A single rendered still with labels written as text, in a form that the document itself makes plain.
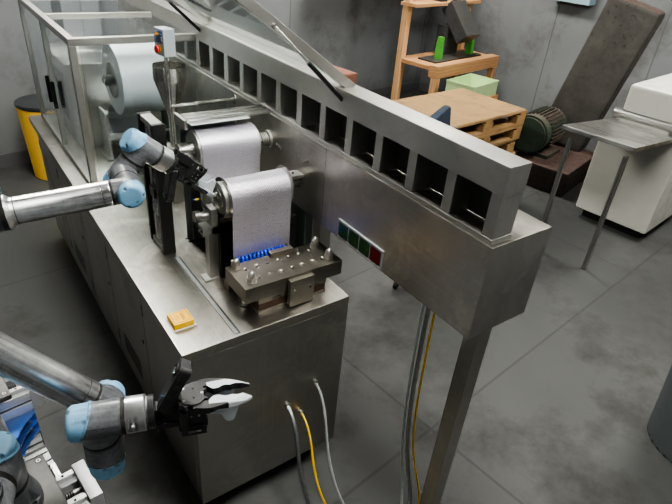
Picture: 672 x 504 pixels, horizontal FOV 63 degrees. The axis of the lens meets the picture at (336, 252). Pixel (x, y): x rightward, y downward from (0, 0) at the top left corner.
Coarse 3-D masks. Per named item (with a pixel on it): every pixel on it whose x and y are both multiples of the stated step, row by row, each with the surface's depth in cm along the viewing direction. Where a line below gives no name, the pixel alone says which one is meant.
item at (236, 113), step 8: (176, 112) 201; (192, 112) 203; (200, 112) 205; (208, 112) 206; (216, 112) 205; (224, 112) 207; (232, 112) 208; (240, 112) 210; (248, 112) 209; (256, 112) 210; (264, 112) 212; (176, 120) 200; (184, 120) 195; (192, 120) 197; (200, 120) 199; (208, 120) 200; (216, 120) 204; (224, 120) 204; (232, 120) 205; (184, 128) 196
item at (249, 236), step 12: (264, 216) 198; (276, 216) 201; (288, 216) 205; (240, 228) 194; (252, 228) 198; (264, 228) 201; (276, 228) 204; (288, 228) 208; (240, 240) 197; (252, 240) 200; (264, 240) 203; (276, 240) 207; (288, 240) 210; (240, 252) 200; (252, 252) 203
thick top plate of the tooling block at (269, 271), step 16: (288, 256) 204; (304, 256) 204; (320, 256) 205; (336, 256) 206; (240, 272) 192; (256, 272) 193; (272, 272) 193; (288, 272) 194; (304, 272) 195; (320, 272) 200; (336, 272) 205; (240, 288) 187; (256, 288) 186; (272, 288) 190
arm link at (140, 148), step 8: (128, 136) 161; (136, 136) 160; (144, 136) 163; (120, 144) 162; (128, 144) 160; (136, 144) 161; (144, 144) 162; (152, 144) 165; (160, 144) 168; (128, 152) 162; (136, 152) 162; (144, 152) 163; (152, 152) 165; (160, 152) 167; (136, 160) 163; (144, 160) 165; (152, 160) 166
